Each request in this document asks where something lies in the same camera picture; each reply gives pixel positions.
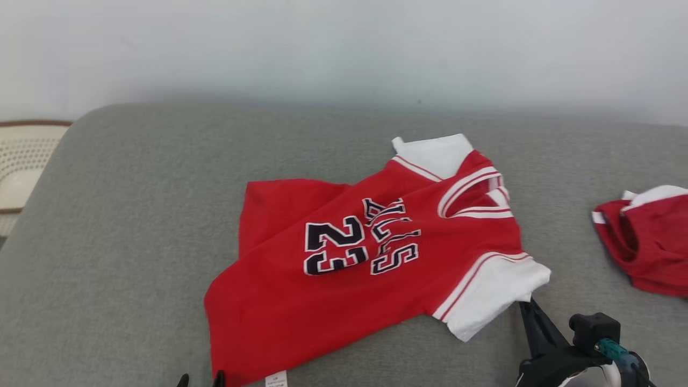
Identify teal cable connector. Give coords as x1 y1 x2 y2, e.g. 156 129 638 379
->
594 339 630 367

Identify red number 23 jersey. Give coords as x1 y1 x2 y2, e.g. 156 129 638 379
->
203 133 552 387

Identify cream perforated laundry basket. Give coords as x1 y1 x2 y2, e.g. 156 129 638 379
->
0 120 73 238

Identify red white-striped shorts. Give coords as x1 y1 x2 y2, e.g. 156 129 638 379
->
591 185 688 298

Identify thin black cable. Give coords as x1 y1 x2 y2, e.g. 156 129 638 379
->
626 361 657 387

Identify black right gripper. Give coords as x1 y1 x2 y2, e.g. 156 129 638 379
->
516 298 606 387

